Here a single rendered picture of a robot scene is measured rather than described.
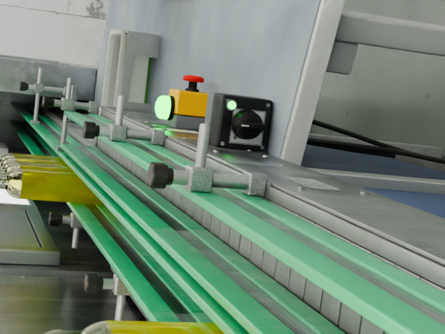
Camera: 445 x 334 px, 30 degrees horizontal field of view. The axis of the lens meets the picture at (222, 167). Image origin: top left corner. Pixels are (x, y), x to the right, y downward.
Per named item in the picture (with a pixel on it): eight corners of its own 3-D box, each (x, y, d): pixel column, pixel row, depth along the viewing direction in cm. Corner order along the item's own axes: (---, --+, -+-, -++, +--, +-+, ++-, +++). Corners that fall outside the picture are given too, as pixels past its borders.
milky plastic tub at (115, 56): (132, 120, 216) (99, 117, 213) (142, 34, 213) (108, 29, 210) (148, 127, 199) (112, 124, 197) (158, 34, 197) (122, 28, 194)
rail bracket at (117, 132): (160, 144, 138) (80, 136, 134) (165, 100, 137) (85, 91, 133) (166, 147, 134) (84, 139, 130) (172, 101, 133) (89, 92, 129)
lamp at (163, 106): (167, 118, 156) (151, 117, 155) (169, 95, 155) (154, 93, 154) (173, 121, 151) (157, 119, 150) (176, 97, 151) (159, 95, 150)
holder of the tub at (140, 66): (132, 141, 216) (102, 138, 214) (144, 35, 213) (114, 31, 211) (146, 149, 200) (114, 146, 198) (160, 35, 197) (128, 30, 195)
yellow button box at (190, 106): (202, 128, 159) (164, 124, 157) (206, 89, 158) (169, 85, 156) (212, 132, 153) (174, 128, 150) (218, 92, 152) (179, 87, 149)
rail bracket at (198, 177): (257, 193, 95) (144, 183, 91) (266, 129, 94) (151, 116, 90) (270, 199, 91) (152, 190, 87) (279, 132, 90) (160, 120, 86)
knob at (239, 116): (257, 140, 125) (265, 143, 122) (229, 137, 124) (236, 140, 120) (261, 111, 124) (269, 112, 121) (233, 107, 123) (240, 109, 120)
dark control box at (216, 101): (251, 146, 133) (201, 141, 131) (257, 97, 133) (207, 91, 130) (269, 153, 126) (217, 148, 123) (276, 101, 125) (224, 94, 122)
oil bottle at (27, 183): (108, 201, 173) (2, 193, 167) (111, 174, 173) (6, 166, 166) (113, 205, 168) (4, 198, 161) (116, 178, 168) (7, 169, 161)
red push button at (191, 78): (178, 91, 155) (180, 73, 155) (198, 93, 157) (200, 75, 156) (184, 93, 151) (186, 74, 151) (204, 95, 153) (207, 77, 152)
